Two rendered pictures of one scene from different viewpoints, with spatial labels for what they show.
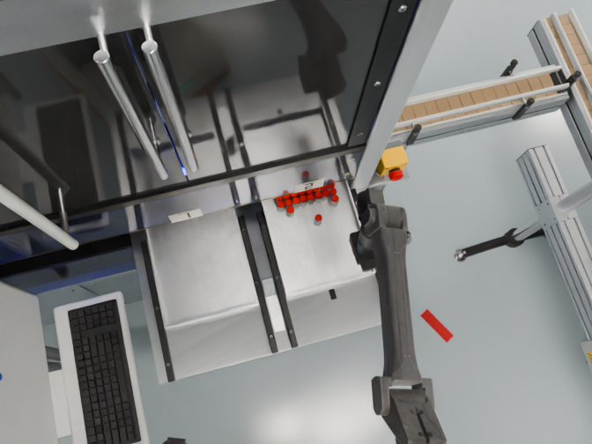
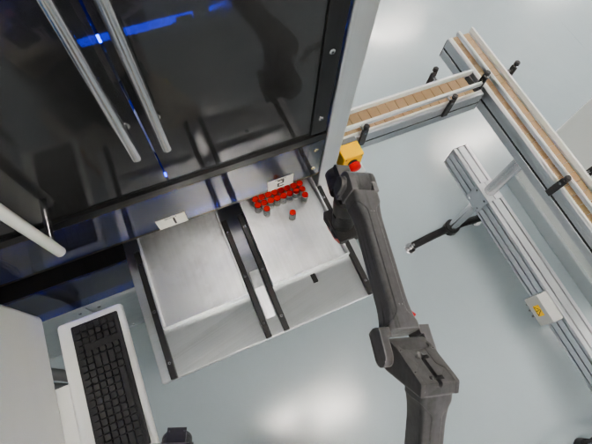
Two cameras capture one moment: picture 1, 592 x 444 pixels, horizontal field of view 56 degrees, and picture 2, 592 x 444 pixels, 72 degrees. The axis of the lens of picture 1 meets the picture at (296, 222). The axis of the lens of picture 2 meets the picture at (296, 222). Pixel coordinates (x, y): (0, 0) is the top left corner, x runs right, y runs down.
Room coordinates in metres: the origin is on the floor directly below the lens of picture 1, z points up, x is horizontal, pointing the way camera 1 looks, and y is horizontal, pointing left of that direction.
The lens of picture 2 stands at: (-0.07, 0.00, 2.13)
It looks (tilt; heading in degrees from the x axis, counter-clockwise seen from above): 67 degrees down; 352
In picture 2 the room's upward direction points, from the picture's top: 7 degrees clockwise
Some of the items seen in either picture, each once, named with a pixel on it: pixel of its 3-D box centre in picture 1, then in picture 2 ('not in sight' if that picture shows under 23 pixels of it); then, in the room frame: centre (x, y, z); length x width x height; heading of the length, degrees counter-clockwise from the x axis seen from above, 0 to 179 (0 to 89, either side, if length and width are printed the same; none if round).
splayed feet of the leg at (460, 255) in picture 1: (510, 240); (447, 230); (0.75, -0.96, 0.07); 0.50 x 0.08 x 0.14; 112
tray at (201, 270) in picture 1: (199, 257); (189, 261); (0.32, 0.26, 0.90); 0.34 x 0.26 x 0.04; 22
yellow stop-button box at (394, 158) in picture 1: (390, 159); (347, 153); (0.65, -0.24, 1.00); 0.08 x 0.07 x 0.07; 22
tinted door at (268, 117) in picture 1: (279, 99); (242, 71); (0.51, 0.06, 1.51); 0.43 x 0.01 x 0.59; 112
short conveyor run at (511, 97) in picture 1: (459, 106); (396, 109); (0.89, -0.46, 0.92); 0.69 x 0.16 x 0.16; 112
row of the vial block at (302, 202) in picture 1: (307, 200); (280, 199); (0.53, -0.02, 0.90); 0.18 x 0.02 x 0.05; 112
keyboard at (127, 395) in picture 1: (102, 373); (108, 382); (-0.02, 0.48, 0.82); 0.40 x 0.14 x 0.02; 22
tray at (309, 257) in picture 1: (314, 228); (290, 223); (0.45, -0.06, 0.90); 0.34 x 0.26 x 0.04; 22
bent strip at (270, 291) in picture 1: (273, 304); (262, 293); (0.22, 0.03, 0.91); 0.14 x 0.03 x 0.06; 22
